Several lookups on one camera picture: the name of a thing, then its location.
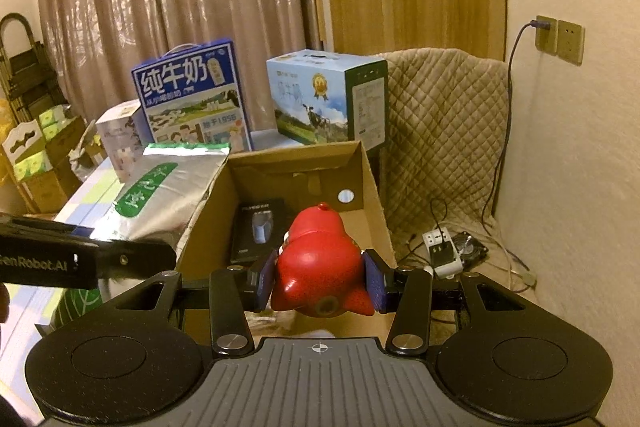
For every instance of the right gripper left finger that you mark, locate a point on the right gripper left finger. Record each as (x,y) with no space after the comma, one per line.
(231,293)

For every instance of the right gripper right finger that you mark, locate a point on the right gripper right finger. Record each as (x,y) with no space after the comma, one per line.
(405,294)

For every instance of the red toy figure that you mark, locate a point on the red toy figure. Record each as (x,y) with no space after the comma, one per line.
(320,270)

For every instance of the black shaver box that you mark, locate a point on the black shaver box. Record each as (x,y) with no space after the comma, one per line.
(257,230)

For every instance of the silver green foil pouch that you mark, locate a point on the silver green foil pouch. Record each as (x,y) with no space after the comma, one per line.
(167,190)

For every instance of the person's left hand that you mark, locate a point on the person's left hand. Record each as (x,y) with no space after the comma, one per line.
(4,303)

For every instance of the checkered table cloth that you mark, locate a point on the checkered table cloth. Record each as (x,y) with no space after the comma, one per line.
(30,304)

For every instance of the cardboard box with tissues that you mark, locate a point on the cardboard box with tissues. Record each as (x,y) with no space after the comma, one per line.
(48,175)

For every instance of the white power strip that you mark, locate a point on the white power strip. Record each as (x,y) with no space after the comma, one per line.
(441,253)

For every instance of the small open cardboard box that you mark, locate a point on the small open cardboard box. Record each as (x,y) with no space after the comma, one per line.
(92,152)

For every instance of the white humidifier box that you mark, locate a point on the white humidifier box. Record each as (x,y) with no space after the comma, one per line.
(124,133)

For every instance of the folding black step ladder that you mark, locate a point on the folding black step ladder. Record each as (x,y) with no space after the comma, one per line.
(28,79)

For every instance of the brown cardboard box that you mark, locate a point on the brown cardboard box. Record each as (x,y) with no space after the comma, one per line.
(338,174)

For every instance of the dark blue milk carton box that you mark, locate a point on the dark blue milk carton box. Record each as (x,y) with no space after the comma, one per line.
(192,94)

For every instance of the quilted beige chair cover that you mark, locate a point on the quilted beige chair cover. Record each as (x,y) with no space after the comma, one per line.
(447,114)

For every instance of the light blue milk box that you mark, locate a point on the light blue milk box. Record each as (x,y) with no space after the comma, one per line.
(324,97)

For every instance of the wall socket with plug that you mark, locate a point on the wall socket with plug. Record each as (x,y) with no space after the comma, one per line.
(546,40)

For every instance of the wall socket plain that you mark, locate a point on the wall socket plain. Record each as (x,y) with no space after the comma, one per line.
(571,42)

